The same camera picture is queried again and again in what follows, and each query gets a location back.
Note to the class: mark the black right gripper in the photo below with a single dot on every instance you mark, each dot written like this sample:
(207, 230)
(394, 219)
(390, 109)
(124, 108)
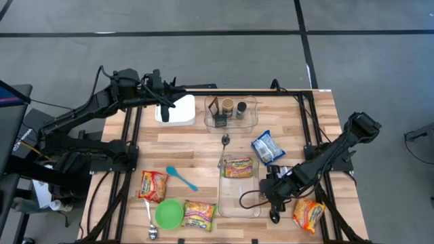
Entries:
(283, 186)

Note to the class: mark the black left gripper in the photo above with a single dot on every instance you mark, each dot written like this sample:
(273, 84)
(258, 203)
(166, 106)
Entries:
(147, 91)

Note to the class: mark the red and white ramen packet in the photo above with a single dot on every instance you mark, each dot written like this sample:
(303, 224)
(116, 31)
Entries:
(287, 169)

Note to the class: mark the orange red ramen packet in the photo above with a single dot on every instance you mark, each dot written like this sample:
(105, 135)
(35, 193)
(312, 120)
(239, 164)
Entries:
(308, 213)
(152, 186)

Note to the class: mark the lime chili shrimp ramen packet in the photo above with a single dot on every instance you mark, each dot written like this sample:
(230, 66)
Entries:
(237, 168)
(199, 215)

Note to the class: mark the brown spice packet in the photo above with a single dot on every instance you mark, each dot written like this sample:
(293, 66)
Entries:
(213, 107)

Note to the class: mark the black spice tin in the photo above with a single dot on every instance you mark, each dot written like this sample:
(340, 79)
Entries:
(220, 121)

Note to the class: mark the brown-lid spice jar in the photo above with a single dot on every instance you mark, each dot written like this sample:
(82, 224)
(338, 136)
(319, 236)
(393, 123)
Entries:
(228, 104)

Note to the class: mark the black-lid spice jar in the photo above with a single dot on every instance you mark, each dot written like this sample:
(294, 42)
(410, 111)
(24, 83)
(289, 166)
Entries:
(241, 107)

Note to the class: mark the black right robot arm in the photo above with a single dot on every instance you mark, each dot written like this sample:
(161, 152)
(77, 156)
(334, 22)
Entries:
(325, 157)

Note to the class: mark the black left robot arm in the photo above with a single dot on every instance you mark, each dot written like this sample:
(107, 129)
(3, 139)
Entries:
(81, 112)

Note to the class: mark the white plastic bin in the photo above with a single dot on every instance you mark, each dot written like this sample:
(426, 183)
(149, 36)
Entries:
(183, 112)

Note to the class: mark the dark metal spoon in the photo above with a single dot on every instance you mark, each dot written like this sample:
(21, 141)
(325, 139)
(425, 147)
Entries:
(275, 217)

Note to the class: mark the large clear plastic bin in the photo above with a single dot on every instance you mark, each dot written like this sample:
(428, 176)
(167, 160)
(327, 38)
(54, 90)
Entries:
(239, 200)

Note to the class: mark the blue ramen packet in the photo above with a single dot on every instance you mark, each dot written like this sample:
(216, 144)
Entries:
(268, 149)

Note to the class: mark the small clear plastic bin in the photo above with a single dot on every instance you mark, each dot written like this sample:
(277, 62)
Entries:
(247, 125)

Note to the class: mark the silver metal spoon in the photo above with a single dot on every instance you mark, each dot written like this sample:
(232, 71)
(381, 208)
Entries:
(153, 232)
(225, 139)

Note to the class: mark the teal plastic spoon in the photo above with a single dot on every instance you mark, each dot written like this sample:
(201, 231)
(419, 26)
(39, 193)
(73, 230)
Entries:
(173, 171)

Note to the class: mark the green plastic bowl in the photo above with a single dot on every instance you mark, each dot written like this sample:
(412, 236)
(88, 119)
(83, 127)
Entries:
(167, 214)

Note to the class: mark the black computer case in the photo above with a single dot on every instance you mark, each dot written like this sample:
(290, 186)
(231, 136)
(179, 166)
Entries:
(28, 122)

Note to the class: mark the white plastic bottle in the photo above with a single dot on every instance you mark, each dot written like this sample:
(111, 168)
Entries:
(57, 205)

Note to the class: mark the black stand leg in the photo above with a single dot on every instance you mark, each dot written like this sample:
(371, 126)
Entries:
(418, 135)

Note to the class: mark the black monitor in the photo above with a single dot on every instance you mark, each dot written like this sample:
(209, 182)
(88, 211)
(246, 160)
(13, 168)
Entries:
(13, 118)

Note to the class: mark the white box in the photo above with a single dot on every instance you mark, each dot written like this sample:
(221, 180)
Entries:
(42, 194)

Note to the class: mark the black aluminium rig frame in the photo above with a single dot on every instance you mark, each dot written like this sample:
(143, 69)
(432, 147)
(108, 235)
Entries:
(237, 92)

